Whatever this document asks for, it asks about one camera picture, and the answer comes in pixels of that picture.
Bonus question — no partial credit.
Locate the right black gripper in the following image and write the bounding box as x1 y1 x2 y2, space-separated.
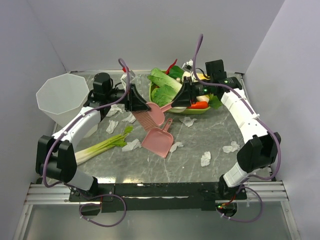
170 76 213 108

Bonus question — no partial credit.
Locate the dark green leafy vegetable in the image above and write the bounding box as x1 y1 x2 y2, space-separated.
168 65 185 80

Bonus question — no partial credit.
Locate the celery stalk toy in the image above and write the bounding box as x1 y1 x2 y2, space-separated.
75 125 134 166

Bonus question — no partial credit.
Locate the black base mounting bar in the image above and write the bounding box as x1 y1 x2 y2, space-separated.
69 182 247 213

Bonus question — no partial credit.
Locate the translucent white trash bin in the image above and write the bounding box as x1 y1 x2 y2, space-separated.
36 73 90 128

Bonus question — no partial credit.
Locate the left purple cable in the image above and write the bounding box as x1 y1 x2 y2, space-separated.
42 58 131 188

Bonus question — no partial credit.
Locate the paper scrap front centre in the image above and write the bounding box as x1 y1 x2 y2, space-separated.
200 151 211 167

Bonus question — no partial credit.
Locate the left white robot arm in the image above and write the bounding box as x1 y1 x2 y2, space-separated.
35 72 150 201

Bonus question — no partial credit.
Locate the front green lettuce head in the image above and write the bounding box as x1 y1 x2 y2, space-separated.
151 84 178 107

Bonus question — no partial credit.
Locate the paper scrap above celery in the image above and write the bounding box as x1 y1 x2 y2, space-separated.
106 120 119 134

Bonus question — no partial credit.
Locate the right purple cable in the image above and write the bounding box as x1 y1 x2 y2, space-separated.
192 33 282 223

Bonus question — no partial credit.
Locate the yellow leaf napa cabbage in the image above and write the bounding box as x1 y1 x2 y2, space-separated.
181 71 207 82

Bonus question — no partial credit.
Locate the aluminium frame rail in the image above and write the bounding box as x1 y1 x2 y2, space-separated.
13 181 301 240

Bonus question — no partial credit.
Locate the pink plastic dustpan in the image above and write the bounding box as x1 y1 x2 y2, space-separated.
141 118 174 158

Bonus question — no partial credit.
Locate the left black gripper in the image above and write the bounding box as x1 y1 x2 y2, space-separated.
106 83 152 112

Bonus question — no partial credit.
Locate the purple cable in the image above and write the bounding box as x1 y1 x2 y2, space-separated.
42 58 131 188
192 33 282 223

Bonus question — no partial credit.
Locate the green plastic tray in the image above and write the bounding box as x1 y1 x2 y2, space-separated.
149 81 210 115

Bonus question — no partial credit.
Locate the paper scrap beside dustpan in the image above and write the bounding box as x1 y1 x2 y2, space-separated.
169 142 184 153

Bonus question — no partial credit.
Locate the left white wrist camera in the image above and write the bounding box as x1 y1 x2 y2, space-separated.
120 67 136 88

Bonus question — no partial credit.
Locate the pink hand brush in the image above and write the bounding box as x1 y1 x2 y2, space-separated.
131 102 172 132

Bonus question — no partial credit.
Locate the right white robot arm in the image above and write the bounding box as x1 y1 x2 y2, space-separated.
172 60 281 199

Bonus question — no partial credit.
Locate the paper scrap left of dustpan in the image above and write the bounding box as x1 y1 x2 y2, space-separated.
121 138 142 152

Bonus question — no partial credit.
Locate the long green romaine lettuce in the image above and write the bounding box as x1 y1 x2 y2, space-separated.
147 67 182 92

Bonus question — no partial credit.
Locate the paper scrap behind celery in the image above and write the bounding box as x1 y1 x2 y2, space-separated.
121 112 136 124

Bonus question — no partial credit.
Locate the white daikon radish toy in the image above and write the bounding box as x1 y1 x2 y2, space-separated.
196 95 210 103

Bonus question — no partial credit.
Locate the red chili pepper toy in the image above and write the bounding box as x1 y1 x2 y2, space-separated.
165 58 178 75

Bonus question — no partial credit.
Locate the paper scrap near tray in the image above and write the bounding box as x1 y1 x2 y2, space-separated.
179 116 197 128

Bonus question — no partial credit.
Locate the orange carrot toy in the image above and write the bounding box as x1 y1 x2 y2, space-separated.
187 101 209 109

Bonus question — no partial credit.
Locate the large paper scrap by bin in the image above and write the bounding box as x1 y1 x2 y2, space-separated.
106 104 124 117

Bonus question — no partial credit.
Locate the paper scrap right side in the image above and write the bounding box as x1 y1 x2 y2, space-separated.
222 141 240 154

